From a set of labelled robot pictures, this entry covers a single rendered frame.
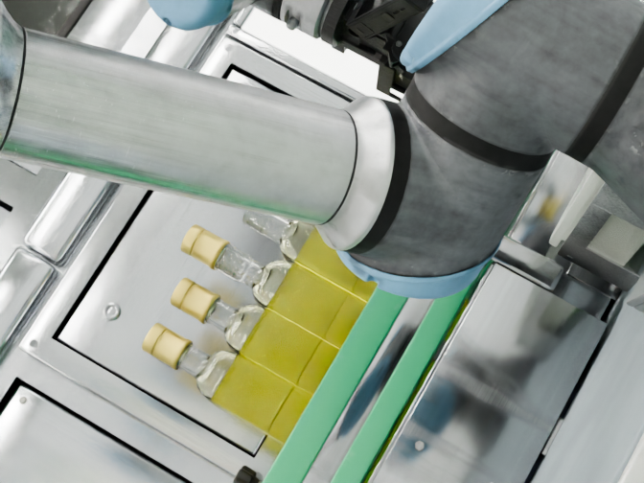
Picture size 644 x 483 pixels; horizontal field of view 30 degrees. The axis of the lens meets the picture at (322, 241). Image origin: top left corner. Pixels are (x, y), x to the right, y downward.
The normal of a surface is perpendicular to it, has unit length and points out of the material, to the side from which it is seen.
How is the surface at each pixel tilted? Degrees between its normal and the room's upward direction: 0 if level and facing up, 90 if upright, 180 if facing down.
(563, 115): 92
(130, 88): 112
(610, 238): 90
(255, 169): 127
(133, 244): 90
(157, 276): 90
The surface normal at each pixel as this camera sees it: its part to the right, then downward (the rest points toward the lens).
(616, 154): -0.68, 0.51
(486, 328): 0.00, -0.28
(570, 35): -0.05, -0.07
